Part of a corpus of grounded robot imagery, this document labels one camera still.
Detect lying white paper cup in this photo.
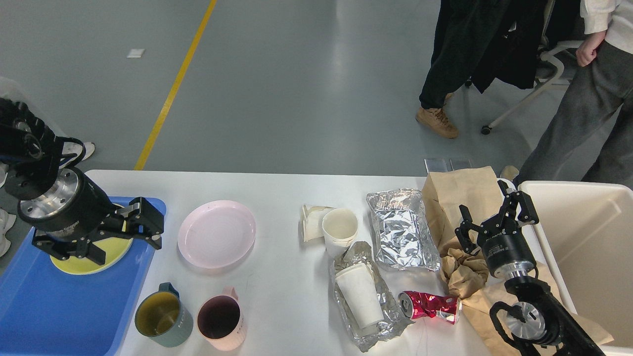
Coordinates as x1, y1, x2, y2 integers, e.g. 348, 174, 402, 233
335, 262, 384, 329

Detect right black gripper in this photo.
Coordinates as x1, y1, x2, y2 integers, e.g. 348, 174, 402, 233
455, 180, 540, 279

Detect pink plate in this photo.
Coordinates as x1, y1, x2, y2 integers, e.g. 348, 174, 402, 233
177, 200, 256, 269

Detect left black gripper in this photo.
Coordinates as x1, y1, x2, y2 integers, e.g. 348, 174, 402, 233
18, 168, 164, 266

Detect person in grey trousers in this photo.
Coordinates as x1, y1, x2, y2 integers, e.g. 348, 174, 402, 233
512, 0, 633, 187

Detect white office chair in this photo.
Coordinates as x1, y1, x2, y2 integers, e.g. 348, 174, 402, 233
465, 0, 584, 135

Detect teal mug yellow inside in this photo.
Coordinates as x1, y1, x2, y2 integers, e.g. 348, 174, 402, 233
134, 282, 194, 348

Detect crushed red soda can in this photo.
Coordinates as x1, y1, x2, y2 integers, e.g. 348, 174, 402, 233
398, 291, 462, 325

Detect upright white paper cup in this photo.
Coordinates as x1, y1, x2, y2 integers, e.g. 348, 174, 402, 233
321, 208, 358, 258

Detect crumpled foil under cup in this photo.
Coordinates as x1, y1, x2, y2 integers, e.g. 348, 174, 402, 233
329, 241, 412, 353

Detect metal floor plate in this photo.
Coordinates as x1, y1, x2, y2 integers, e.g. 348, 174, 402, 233
424, 158, 473, 173

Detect beige plastic bin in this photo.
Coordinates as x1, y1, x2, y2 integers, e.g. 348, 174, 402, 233
519, 181, 633, 356

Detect blue plastic tray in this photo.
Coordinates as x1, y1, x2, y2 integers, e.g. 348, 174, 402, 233
0, 229, 155, 356

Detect brown paper bag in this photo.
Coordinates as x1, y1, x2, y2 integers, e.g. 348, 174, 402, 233
421, 167, 611, 356

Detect pink ribbed mug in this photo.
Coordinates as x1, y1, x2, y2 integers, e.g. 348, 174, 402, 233
196, 286, 247, 352

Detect person in light jeans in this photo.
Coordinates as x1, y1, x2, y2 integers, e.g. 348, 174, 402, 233
0, 77, 95, 257

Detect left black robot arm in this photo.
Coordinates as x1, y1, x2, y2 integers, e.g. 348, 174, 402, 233
0, 99, 164, 265

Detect large aluminium foil sheet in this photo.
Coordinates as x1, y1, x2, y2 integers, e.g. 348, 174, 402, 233
366, 188, 441, 272

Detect crushed white paper cup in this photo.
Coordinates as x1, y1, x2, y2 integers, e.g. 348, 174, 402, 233
299, 205, 334, 242

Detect yellow plate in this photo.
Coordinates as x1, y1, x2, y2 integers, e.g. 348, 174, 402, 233
50, 203, 134, 275

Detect crumpled brown paper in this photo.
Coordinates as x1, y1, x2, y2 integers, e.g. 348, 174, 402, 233
440, 248, 489, 299

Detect person in black clothes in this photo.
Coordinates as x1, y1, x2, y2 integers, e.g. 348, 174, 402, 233
416, 0, 580, 139

